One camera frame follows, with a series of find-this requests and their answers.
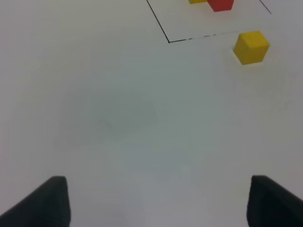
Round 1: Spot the red template block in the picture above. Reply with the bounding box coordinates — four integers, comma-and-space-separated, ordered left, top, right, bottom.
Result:
207, 0, 234, 12

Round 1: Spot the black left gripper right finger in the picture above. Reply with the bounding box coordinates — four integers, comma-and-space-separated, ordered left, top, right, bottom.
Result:
246, 175, 303, 227

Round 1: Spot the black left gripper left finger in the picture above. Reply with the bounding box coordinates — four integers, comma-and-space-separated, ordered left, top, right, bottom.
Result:
0, 176, 71, 227

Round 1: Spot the yellow template block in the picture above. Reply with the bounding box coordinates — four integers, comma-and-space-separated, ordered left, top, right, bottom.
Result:
188, 0, 208, 4

